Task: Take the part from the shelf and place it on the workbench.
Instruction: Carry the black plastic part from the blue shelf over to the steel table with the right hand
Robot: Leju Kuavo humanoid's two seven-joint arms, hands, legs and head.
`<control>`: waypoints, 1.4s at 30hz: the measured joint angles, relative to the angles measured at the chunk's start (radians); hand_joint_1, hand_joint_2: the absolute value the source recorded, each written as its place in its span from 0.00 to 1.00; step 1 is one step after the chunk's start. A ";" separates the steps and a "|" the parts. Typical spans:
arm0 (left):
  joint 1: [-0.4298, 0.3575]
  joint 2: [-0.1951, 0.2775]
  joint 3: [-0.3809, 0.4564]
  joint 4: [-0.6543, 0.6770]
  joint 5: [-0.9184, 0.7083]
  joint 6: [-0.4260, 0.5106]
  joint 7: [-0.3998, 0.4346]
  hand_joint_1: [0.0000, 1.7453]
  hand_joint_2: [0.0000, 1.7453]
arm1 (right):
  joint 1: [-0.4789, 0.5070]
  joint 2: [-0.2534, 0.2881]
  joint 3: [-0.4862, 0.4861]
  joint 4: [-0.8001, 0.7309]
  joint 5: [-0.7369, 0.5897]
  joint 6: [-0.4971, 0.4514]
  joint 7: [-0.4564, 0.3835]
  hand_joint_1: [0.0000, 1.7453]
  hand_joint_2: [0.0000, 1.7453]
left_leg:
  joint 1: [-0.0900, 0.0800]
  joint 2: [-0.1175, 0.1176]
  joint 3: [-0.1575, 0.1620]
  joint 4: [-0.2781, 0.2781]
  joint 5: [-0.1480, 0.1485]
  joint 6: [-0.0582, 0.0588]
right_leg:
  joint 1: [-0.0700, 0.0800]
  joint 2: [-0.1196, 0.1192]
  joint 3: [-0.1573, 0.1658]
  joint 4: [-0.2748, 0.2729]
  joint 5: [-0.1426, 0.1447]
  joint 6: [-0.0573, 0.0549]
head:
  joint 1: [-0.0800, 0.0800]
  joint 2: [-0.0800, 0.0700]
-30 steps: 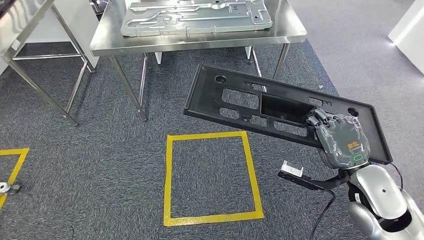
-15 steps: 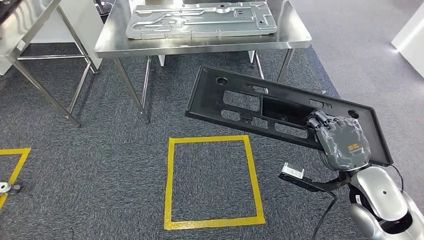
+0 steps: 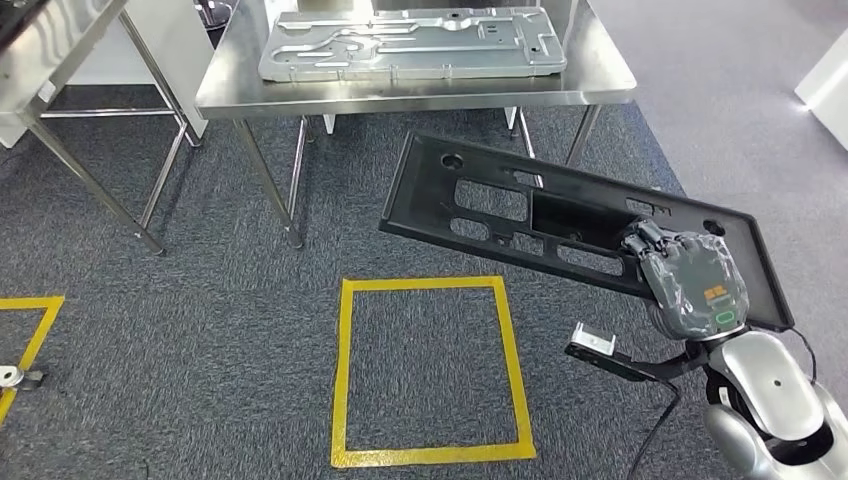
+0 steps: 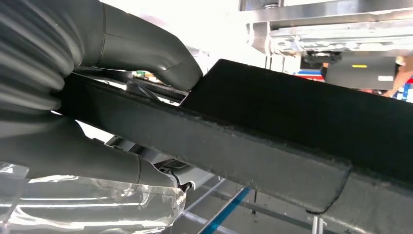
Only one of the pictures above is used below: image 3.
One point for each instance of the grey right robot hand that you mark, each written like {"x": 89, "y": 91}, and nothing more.
{"x": 696, "y": 285}

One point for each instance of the long black plastic part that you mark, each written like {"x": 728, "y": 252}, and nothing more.
{"x": 424, "y": 192}

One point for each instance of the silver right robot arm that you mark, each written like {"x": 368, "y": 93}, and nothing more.
{"x": 768, "y": 378}

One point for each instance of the stainless steel workbench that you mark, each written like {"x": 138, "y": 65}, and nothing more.
{"x": 596, "y": 73}

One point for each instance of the white plinth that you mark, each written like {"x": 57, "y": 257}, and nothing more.
{"x": 828, "y": 93}

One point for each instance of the yellow floor tape square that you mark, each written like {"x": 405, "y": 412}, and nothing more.
{"x": 341, "y": 371}

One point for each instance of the stamped grey metal panel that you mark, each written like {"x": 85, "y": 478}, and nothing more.
{"x": 411, "y": 56}

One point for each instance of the chrome stanchion base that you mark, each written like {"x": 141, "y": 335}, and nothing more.
{"x": 215, "y": 12}

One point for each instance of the white cabinet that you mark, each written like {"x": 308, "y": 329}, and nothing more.
{"x": 179, "y": 53}

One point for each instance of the stainless steel side table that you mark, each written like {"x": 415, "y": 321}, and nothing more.
{"x": 46, "y": 73}

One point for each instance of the small caster wheel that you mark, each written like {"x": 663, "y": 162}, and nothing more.
{"x": 13, "y": 378}

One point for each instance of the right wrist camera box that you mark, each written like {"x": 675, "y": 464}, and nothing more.
{"x": 593, "y": 341}

